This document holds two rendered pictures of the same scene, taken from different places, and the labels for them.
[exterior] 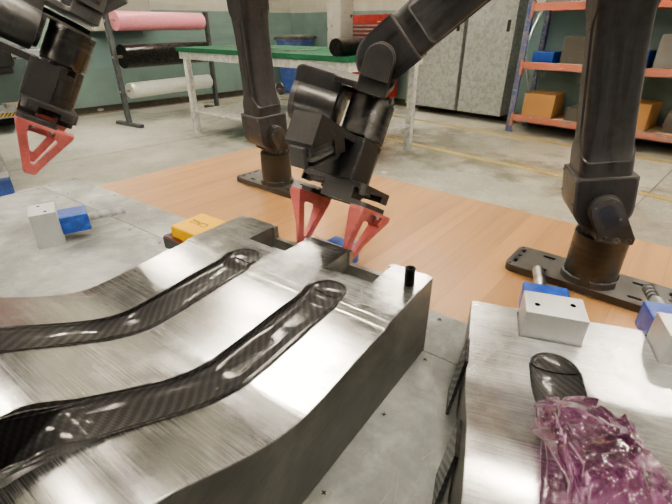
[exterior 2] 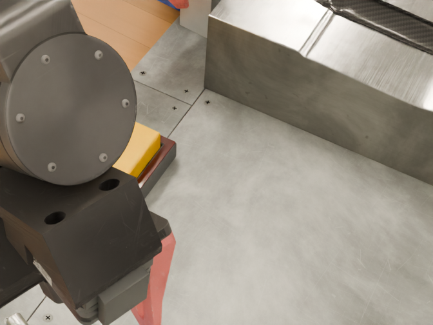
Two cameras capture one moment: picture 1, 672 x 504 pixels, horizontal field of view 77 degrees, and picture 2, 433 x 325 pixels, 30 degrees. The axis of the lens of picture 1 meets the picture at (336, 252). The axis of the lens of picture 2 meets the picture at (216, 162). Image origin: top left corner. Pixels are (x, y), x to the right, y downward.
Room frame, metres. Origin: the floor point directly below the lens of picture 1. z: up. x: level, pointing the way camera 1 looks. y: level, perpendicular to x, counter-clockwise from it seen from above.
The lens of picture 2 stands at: (0.59, 0.64, 1.35)
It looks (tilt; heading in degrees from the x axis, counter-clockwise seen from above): 51 degrees down; 258
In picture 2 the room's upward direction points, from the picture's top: 5 degrees clockwise
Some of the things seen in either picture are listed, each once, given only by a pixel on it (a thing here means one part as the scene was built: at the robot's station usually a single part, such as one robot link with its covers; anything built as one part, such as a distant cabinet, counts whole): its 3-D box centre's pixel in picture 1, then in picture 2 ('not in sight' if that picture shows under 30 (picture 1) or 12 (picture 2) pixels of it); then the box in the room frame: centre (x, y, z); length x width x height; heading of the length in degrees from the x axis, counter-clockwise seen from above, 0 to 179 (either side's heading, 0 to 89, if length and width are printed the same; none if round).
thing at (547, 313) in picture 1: (543, 300); not in sight; (0.35, -0.21, 0.86); 0.13 x 0.05 x 0.05; 162
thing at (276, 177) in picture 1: (276, 168); not in sight; (0.86, 0.12, 0.84); 0.20 x 0.07 x 0.08; 50
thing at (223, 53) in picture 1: (291, 91); not in sight; (4.58, 0.45, 0.51); 2.40 x 1.13 x 1.02; 49
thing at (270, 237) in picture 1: (280, 251); not in sight; (0.43, 0.06, 0.87); 0.05 x 0.05 x 0.04; 54
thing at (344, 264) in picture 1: (359, 281); not in sight; (0.37, -0.02, 0.87); 0.05 x 0.05 x 0.04; 54
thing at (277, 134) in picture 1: (271, 137); not in sight; (0.86, 0.13, 0.90); 0.09 x 0.06 x 0.06; 40
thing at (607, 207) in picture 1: (602, 210); not in sight; (0.48, -0.33, 0.90); 0.09 x 0.06 x 0.06; 166
